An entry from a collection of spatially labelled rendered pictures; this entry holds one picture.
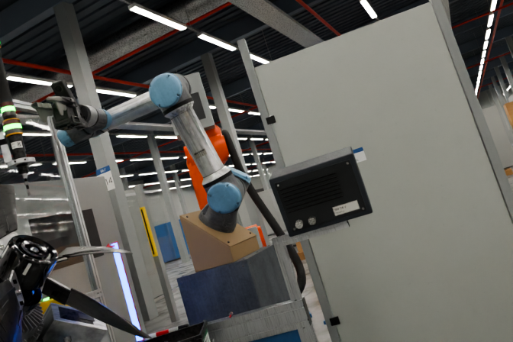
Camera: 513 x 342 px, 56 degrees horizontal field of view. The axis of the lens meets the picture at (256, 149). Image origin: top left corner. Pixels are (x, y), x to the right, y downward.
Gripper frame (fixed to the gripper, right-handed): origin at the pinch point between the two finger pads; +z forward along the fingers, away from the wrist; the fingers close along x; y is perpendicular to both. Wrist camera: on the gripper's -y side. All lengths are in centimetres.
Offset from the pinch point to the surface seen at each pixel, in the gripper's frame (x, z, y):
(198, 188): 91, -373, 11
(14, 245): -4, 30, 42
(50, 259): -9, 25, 48
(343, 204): -76, -16, 56
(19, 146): -1.6, 16.6, 16.1
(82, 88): 313, -585, -226
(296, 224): -61, -15, 58
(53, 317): 0, 18, 61
